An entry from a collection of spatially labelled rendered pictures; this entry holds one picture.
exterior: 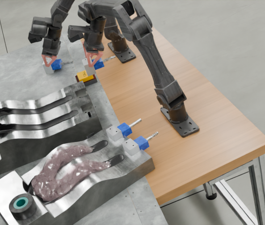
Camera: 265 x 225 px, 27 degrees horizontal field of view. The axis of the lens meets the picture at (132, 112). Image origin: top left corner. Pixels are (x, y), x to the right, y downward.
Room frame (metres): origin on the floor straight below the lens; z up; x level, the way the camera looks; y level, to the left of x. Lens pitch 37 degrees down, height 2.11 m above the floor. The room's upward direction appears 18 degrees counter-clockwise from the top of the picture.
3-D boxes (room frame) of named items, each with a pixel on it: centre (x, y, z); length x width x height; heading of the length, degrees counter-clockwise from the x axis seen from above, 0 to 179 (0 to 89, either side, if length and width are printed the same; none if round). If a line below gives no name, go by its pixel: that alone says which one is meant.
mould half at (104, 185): (1.40, 0.26, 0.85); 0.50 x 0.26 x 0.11; 113
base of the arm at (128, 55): (2.18, -0.04, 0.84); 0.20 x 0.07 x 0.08; 11
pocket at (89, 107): (1.71, 0.15, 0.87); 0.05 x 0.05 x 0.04; 6
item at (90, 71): (1.93, 0.06, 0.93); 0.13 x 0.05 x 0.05; 94
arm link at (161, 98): (1.60, -0.15, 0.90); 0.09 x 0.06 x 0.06; 117
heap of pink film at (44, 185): (1.41, 0.26, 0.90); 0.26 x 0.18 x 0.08; 113
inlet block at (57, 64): (2.19, 0.25, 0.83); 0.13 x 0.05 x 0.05; 73
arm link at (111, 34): (2.18, -0.03, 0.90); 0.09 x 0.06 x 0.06; 0
